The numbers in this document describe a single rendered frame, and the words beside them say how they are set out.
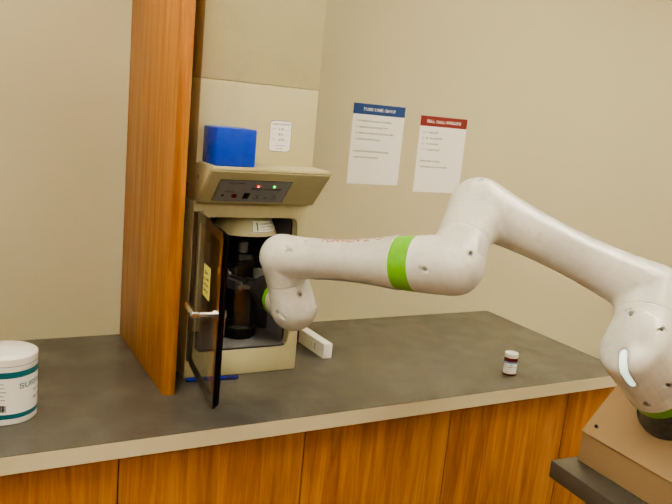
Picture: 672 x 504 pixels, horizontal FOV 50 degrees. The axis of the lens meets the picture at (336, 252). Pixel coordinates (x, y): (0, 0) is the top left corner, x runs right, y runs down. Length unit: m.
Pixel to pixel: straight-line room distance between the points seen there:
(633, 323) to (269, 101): 1.01
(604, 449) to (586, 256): 0.44
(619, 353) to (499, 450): 0.83
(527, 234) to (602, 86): 1.77
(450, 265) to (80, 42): 1.26
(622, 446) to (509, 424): 0.59
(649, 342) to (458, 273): 0.38
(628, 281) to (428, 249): 0.42
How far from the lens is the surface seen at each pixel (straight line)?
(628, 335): 1.51
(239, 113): 1.84
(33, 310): 2.26
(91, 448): 1.62
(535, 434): 2.32
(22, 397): 1.71
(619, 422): 1.73
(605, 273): 1.56
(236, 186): 1.78
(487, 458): 2.22
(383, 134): 2.55
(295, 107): 1.90
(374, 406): 1.86
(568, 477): 1.72
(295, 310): 1.66
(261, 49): 1.87
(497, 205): 1.50
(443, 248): 1.40
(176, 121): 1.70
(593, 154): 3.23
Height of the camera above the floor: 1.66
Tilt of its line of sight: 11 degrees down
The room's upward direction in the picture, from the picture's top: 6 degrees clockwise
